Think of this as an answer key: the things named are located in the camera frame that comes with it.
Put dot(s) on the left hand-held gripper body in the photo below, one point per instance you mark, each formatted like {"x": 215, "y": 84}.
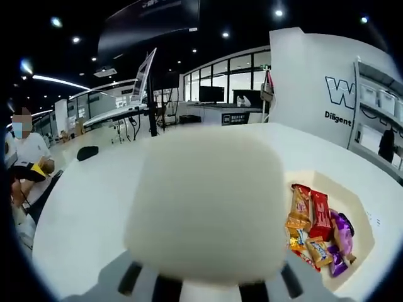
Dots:
{"x": 10, "y": 148}

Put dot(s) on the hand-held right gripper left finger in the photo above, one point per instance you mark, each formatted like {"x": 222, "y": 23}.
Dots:
{"x": 104, "y": 280}

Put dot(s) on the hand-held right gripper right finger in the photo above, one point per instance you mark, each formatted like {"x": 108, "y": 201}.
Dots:
{"x": 308, "y": 283}

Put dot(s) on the purple food snack packet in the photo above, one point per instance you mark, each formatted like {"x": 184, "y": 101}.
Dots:
{"x": 341, "y": 236}
{"x": 337, "y": 261}

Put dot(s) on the orange food snack packet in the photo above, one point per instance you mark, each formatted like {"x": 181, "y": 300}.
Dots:
{"x": 296, "y": 239}

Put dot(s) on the red food snack packet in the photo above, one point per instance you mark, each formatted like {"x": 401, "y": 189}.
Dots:
{"x": 321, "y": 215}

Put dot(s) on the cream paper container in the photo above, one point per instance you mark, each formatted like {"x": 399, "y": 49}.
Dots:
{"x": 359, "y": 201}

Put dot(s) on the black pouch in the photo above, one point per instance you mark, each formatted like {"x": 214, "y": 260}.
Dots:
{"x": 88, "y": 153}

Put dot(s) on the ceiling light strip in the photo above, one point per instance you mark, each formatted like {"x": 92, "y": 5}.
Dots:
{"x": 60, "y": 82}

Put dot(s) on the table power socket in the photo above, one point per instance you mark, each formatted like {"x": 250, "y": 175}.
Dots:
{"x": 374, "y": 218}

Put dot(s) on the long white desk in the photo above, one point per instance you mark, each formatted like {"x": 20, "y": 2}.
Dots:
{"x": 116, "y": 116}

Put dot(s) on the ceiling air conditioner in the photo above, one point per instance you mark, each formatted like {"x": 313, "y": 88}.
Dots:
{"x": 105, "y": 71}

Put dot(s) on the large display screen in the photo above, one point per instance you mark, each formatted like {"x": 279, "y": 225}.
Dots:
{"x": 143, "y": 78}

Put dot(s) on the black hanging jacket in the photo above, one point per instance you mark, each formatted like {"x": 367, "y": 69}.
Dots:
{"x": 385, "y": 146}

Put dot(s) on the black ceiling banner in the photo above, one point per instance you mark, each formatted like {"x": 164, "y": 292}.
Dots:
{"x": 148, "y": 25}

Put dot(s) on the black counter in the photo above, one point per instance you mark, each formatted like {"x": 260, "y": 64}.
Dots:
{"x": 226, "y": 114}

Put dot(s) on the grey metal storage shelf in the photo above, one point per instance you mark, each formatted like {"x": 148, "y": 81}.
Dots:
{"x": 378, "y": 104}

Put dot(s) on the white plastic bag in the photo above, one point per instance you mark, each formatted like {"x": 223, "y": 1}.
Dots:
{"x": 244, "y": 101}

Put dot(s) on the row of white storage bins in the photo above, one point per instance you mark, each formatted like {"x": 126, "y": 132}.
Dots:
{"x": 382, "y": 99}

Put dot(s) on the black desktop monitor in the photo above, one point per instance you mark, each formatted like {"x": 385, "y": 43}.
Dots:
{"x": 211, "y": 94}

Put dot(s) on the hanging bag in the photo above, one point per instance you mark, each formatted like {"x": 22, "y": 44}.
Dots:
{"x": 267, "y": 86}

